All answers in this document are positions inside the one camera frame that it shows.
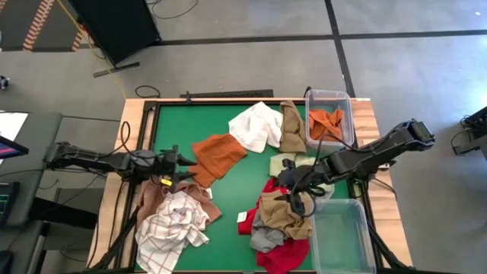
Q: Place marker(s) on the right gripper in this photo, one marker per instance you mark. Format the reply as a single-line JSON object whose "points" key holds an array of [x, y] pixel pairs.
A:
{"points": [[300, 177]]}

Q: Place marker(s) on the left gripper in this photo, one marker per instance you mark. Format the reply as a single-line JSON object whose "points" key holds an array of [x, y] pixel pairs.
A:
{"points": [[167, 163]]}

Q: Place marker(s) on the beige towel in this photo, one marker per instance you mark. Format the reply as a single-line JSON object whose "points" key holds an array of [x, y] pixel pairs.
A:
{"points": [[283, 215]]}

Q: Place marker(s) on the orange towel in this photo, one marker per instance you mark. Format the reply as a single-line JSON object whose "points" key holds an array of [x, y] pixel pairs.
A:
{"points": [[323, 122], [217, 154]]}

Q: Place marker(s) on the light green towel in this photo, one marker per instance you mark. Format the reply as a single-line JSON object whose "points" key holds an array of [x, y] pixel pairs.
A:
{"points": [[279, 161]]}

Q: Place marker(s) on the dusty pink towel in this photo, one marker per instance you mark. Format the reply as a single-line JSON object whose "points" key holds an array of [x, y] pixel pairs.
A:
{"points": [[152, 196]]}

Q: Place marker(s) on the grey towel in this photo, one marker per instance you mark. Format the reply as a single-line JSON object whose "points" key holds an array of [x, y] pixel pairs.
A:
{"points": [[264, 237]]}

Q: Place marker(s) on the red towel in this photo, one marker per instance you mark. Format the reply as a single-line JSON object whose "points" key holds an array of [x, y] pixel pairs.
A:
{"points": [[247, 226], [283, 257]]}

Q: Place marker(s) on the white plaid towel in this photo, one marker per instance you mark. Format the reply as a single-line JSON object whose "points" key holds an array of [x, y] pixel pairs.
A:
{"points": [[167, 232]]}

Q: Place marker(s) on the olive brown towel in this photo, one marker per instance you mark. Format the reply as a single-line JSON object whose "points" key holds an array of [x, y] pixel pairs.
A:
{"points": [[293, 127]]}

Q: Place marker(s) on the plain white towel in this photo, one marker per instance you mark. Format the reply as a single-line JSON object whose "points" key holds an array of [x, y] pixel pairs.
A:
{"points": [[255, 127]]}

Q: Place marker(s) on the clear plastic bin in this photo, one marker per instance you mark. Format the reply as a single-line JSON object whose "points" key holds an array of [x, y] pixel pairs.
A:
{"points": [[348, 114], [342, 239]]}

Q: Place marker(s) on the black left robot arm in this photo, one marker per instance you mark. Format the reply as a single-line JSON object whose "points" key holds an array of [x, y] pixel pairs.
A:
{"points": [[95, 160]]}

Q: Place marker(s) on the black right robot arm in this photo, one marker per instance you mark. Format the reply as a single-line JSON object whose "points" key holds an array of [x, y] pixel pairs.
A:
{"points": [[380, 150]]}

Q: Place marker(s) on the yellow tape tag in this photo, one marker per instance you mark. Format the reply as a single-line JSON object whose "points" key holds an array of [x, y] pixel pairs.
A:
{"points": [[166, 182]]}

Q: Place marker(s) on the green table mat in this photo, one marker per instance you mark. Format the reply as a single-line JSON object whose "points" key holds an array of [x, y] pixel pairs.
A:
{"points": [[224, 243]]}

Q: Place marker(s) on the black bar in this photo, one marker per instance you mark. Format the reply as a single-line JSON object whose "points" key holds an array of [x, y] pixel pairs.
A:
{"points": [[228, 94]]}

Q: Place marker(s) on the wooden table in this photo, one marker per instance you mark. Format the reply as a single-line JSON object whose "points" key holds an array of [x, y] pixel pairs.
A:
{"points": [[365, 122]]}

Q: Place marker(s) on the grey desk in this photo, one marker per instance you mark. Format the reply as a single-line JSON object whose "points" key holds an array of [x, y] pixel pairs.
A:
{"points": [[38, 152]]}

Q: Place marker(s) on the black partition panel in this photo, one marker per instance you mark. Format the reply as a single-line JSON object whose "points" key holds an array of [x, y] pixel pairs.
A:
{"points": [[114, 26]]}

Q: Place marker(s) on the computer monitor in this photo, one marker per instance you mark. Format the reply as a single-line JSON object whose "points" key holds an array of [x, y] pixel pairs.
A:
{"points": [[11, 148]]}

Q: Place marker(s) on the black control device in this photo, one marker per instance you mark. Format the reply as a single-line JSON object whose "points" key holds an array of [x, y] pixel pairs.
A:
{"points": [[7, 201]]}

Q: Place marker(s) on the black equipment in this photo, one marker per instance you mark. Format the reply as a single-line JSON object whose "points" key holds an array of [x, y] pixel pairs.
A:
{"points": [[475, 129]]}

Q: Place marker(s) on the small caster wheel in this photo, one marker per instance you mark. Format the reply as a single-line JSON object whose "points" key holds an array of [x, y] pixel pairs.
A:
{"points": [[4, 83]]}

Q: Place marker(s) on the black table frame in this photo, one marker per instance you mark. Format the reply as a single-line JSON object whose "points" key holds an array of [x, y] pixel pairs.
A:
{"points": [[150, 106]]}

